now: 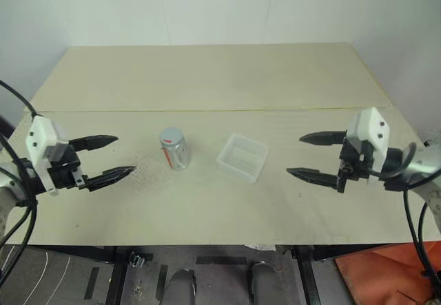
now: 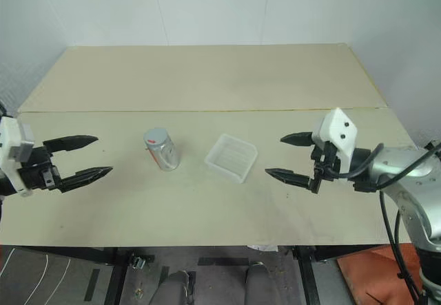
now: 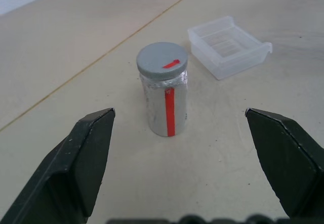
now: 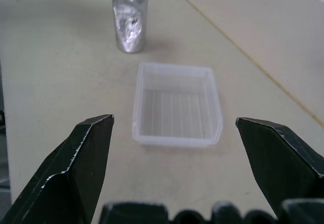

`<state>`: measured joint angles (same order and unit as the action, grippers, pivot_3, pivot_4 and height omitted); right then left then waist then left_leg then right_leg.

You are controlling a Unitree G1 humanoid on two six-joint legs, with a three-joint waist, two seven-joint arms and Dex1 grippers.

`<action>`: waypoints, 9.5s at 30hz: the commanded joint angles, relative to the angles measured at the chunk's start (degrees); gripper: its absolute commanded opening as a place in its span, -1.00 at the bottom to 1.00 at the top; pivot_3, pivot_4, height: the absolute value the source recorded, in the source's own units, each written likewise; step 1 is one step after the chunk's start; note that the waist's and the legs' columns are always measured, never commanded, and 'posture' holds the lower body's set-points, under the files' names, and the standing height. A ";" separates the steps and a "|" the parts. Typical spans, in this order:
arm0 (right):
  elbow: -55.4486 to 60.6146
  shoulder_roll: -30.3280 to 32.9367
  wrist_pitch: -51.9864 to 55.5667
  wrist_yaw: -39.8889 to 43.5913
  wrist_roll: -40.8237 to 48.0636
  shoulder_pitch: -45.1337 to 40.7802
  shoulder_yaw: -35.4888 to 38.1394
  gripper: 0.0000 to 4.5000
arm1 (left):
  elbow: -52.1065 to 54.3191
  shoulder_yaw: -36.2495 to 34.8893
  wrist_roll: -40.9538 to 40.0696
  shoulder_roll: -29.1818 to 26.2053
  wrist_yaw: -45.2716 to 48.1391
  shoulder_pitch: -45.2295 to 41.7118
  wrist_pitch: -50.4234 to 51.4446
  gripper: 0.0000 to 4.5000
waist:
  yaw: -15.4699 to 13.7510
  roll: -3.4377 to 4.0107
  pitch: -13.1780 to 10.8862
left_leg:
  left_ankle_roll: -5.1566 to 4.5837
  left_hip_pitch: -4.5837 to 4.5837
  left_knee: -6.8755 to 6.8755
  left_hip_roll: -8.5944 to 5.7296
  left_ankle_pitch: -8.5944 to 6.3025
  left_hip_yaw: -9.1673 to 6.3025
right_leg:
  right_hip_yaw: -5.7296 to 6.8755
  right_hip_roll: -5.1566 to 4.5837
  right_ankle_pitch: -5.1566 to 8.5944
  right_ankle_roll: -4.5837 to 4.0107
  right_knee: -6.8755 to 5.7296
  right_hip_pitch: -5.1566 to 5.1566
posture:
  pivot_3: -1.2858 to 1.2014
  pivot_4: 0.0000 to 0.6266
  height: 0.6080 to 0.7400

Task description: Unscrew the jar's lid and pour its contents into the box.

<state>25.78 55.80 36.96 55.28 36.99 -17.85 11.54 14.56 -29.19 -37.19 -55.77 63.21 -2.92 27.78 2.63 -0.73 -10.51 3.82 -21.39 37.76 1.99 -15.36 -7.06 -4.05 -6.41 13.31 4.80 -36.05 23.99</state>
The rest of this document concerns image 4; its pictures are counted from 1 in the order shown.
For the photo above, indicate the clear square plastic tray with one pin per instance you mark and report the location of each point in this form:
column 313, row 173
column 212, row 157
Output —
column 174, row 105

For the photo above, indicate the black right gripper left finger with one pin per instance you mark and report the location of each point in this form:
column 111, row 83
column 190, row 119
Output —
column 63, row 173

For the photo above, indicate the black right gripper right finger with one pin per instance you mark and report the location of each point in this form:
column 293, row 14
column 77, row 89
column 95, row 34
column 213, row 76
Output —
column 281, row 163

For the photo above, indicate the glass vial with white powder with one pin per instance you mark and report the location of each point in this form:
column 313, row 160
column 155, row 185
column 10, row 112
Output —
column 130, row 19

